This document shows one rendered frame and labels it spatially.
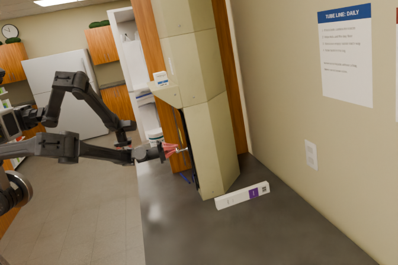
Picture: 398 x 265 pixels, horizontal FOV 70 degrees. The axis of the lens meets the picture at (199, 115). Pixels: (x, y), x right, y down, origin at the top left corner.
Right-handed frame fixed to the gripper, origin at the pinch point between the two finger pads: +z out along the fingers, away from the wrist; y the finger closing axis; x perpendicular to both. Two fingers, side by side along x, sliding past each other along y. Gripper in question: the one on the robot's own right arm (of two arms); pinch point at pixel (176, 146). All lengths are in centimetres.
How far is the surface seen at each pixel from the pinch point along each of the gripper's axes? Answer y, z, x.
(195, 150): 0.3, 7.2, -10.6
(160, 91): 30.1, -2.3, -10.5
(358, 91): 27, 49, -61
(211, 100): 20.8, 19.0, -7.7
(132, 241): -121, -50, 104
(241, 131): -12, 43, 27
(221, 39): 44, 39, 27
